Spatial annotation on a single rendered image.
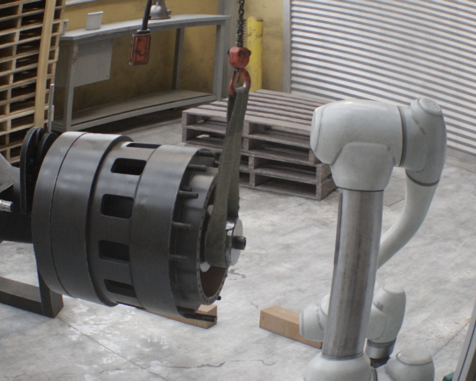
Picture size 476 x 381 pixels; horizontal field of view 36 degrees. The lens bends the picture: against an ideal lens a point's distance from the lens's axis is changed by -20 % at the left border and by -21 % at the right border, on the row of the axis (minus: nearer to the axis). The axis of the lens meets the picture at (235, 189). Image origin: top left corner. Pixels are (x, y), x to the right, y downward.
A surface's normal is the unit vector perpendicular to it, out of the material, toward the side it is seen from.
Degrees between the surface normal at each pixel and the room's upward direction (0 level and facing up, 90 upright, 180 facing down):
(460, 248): 0
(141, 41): 90
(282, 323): 90
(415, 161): 119
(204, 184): 24
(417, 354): 6
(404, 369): 52
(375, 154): 87
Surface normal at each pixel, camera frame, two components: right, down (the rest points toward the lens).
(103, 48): 0.75, 0.21
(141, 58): 0.29, 0.28
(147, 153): -0.03, -0.86
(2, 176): 0.14, -0.94
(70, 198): -0.20, -0.27
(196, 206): -0.16, -0.47
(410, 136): 0.00, 0.08
